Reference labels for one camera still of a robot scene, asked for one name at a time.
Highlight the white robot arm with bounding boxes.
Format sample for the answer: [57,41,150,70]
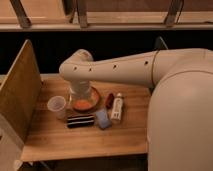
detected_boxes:
[59,48,213,171]

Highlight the white bottle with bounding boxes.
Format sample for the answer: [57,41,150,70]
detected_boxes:
[111,93,124,121]

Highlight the orange ceramic bowl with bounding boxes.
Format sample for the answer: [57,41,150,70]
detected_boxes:
[70,87,101,112]

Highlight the black white striped block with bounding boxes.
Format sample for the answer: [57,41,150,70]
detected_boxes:
[67,115,95,128]

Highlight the wooden side panel left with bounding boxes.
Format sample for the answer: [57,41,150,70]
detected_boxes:
[0,40,42,171]

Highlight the red pepper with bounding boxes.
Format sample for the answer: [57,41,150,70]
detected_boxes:
[105,93,114,109]

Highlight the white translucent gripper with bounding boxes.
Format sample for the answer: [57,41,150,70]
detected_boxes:
[70,81,91,102]

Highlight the translucent plastic cup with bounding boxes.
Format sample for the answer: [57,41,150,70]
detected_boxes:
[47,96,66,120]

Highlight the blue sponge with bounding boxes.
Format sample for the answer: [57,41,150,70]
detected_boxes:
[96,109,111,129]

